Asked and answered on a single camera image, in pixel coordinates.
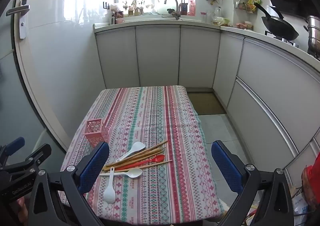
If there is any white plastic bag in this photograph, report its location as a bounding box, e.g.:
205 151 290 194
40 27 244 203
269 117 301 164
291 191 310 226

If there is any white kitchen countertop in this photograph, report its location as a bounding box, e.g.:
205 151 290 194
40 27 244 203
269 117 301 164
94 14 320 66

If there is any red plastic spoon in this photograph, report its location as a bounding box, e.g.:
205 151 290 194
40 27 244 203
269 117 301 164
114 154 166 171

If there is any white cabinet door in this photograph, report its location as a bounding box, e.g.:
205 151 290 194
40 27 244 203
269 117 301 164
96 28 140 89
212 33 244 114
178 27 221 89
136 26 181 87

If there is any bag of green vegetables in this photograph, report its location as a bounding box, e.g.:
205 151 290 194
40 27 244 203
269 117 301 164
212 17 232 27

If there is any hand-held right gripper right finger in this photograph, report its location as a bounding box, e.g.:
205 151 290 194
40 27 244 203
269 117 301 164
211 140 294 226

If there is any silver door handle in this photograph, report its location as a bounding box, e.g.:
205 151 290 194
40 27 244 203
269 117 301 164
6 0 30 39

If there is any white cabinet drawer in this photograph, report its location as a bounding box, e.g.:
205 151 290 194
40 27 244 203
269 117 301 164
236 38 320 156
226 78 299 166

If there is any white long-handled spoon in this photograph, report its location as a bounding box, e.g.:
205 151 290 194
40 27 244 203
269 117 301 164
99 168 143 178

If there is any yellow snack packet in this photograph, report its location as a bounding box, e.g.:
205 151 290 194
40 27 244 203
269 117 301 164
247 0 262 12

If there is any brown floor mat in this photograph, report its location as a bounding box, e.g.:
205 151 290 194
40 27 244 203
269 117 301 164
187 92 227 116

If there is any frosted glass door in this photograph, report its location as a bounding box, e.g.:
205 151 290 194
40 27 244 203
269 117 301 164
0 13 63 166

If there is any white textured rice paddle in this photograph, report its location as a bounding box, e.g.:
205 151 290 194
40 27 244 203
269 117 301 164
103 167 116 204

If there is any white short soup spoon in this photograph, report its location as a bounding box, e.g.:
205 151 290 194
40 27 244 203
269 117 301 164
116 142 146 163

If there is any stainless steel pot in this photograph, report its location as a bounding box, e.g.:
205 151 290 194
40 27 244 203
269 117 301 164
304 15 320 55

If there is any pink lattice utensil basket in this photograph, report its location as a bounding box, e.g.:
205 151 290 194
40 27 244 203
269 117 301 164
82 118 110 148

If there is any gas stove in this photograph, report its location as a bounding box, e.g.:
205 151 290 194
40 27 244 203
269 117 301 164
264 30 299 47

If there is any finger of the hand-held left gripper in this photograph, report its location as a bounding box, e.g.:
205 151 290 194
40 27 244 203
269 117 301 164
0 137 26 168
5 143 52 174

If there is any striped patterned tablecloth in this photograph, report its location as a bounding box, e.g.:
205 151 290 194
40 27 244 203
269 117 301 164
60 85 225 225

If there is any pile of wooden chopsticks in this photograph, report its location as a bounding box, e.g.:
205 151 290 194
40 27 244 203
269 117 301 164
102 140 173 173

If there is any silver kitchen faucet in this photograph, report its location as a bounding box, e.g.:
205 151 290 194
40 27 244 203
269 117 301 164
164 0 181 20

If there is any white door frame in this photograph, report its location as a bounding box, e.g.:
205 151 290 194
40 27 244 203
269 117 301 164
14 0 72 153

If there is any red plastic bag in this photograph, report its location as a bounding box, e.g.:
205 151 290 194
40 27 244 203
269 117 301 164
301 165 320 204

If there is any black wok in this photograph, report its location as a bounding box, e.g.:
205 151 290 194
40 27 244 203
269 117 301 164
254 3 300 41

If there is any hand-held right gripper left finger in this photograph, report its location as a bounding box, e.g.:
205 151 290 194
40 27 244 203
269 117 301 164
27 141 110 226

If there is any wall spice rack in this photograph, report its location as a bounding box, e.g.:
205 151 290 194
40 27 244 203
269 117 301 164
234 1 258 14

